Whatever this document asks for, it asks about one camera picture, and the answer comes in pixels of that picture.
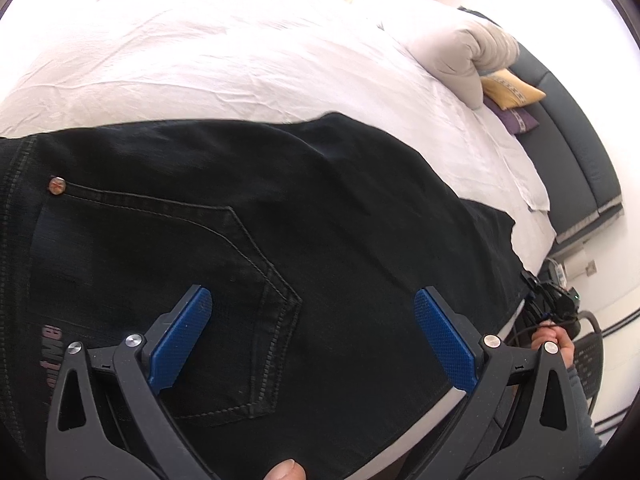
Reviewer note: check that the bed with white sheet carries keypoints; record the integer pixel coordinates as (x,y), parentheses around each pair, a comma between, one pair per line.
(250,60)

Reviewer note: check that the person's right forearm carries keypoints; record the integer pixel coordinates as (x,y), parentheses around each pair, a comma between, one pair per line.
(585,410)

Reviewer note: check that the black mesh chair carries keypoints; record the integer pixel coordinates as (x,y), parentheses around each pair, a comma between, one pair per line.
(590,360)

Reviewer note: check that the dark grey padded headboard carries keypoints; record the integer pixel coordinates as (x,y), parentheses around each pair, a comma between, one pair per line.
(570,135)

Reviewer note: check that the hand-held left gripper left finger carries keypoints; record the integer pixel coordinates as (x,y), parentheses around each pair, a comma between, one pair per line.
(180,340)

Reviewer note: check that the black denim pants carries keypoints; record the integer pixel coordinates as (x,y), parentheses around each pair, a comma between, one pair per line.
(250,260)

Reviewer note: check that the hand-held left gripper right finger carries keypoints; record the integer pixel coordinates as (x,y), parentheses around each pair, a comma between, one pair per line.
(445,340)

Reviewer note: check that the white power strip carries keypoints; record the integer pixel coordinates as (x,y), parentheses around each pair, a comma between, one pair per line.
(556,272)

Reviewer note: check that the person's left hand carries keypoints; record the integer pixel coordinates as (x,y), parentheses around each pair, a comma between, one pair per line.
(285,471)

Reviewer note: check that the purple pillow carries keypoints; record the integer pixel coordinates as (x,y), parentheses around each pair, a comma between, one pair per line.
(515,119)

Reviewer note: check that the rolled white duvet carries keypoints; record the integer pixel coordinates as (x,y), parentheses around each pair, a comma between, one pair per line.
(450,45)

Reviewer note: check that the person's right hand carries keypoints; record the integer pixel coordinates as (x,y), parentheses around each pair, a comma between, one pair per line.
(550,342)

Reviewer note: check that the grey wall socket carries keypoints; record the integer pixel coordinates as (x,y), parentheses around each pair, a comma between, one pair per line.
(591,266)

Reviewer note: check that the yellow patterned pillow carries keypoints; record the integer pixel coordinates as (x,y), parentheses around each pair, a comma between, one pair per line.
(510,91)

